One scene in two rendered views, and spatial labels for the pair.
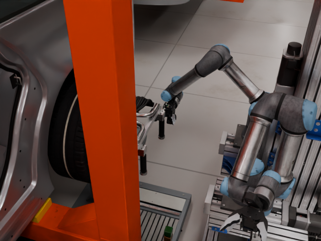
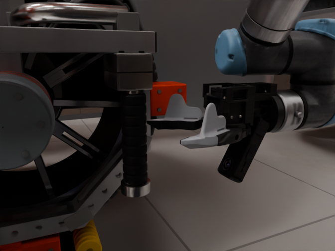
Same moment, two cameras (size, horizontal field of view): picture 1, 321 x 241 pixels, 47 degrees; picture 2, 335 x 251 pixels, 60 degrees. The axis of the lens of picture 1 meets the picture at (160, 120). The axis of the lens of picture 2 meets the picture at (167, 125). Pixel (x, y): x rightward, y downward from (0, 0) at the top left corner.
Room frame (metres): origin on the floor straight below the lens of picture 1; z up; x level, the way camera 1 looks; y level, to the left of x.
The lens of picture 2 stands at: (1.60, -0.34, 0.95)
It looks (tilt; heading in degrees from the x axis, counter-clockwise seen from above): 13 degrees down; 49
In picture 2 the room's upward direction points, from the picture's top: straight up
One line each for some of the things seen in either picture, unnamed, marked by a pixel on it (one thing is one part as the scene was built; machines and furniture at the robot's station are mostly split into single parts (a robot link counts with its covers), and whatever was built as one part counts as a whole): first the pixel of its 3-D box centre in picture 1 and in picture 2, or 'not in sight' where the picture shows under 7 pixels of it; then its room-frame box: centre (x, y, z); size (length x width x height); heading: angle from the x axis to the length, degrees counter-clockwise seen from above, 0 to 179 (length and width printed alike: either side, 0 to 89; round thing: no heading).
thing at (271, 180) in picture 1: (268, 185); not in sight; (0.99, -0.42, 1.21); 0.11 x 0.08 x 0.09; 149
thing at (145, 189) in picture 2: (161, 127); (134, 141); (1.83, -0.01, 0.83); 0.04 x 0.04 x 0.16
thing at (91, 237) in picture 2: not in sight; (82, 223); (1.88, 0.33, 0.51); 0.29 x 0.06 x 0.06; 72
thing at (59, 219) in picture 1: (61, 216); not in sight; (1.23, 0.52, 0.69); 0.52 x 0.17 x 0.35; 72
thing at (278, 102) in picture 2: (170, 108); (240, 110); (2.01, -0.06, 0.86); 0.12 x 0.08 x 0.09; 162
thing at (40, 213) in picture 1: (33, 207); not in sight; (1.28, 0.68, 0.70); 0.14 x 0.14 x 0.05; 72
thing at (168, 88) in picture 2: not in sight; (163, 97); (2.04, 0.18, 0.85); 0.09 x 0.08 x 0.07; 162
